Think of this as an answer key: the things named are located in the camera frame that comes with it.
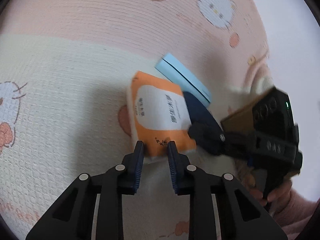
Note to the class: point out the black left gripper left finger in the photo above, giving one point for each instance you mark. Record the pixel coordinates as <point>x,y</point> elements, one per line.
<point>92,202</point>

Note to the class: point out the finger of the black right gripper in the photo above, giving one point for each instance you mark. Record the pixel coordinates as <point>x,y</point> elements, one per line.
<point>212,139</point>

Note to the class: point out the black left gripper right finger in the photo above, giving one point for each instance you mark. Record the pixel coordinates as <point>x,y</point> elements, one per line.
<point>219,206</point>

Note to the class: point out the orange tissue pack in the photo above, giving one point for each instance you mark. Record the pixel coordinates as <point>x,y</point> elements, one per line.
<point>158,114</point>

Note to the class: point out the light blue glasses case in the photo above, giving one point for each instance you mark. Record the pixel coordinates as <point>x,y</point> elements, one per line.
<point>176,72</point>

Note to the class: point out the pink sleeve right forearm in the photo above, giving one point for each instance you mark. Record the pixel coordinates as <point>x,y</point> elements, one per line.
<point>295,215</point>

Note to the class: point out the person's right hand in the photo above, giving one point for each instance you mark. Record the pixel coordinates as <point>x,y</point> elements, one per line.
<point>280,195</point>

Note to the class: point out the brown cardboard box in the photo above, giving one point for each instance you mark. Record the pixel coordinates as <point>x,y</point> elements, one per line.
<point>242,120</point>

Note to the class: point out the pink Hello Kitty blanket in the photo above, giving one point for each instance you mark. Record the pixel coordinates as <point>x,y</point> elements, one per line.
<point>66,66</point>

